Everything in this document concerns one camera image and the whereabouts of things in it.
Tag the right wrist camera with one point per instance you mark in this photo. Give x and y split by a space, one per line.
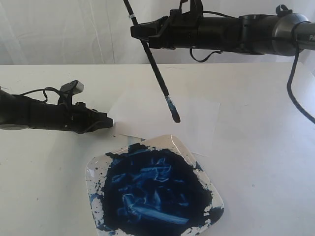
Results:
195 8

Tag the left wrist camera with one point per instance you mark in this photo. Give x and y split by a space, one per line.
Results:
72 88

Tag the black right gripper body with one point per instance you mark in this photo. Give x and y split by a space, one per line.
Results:
187 31

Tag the white paper sheet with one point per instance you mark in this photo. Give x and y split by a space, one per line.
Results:
145 114

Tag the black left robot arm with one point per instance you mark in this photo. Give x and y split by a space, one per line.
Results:
21 112

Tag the white backdrop cloth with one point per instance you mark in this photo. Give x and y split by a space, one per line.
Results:
98 31

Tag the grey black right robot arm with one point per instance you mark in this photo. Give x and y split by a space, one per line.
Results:
284 34

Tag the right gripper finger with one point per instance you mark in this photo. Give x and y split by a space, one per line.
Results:
144 30

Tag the black paintbrush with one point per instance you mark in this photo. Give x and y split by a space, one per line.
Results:
158 75

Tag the white plate with blue paint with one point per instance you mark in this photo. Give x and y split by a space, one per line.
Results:
151 188

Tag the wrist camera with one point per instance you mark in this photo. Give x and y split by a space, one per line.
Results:
195 8
72 88

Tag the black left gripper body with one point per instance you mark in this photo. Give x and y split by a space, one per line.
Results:
74 118

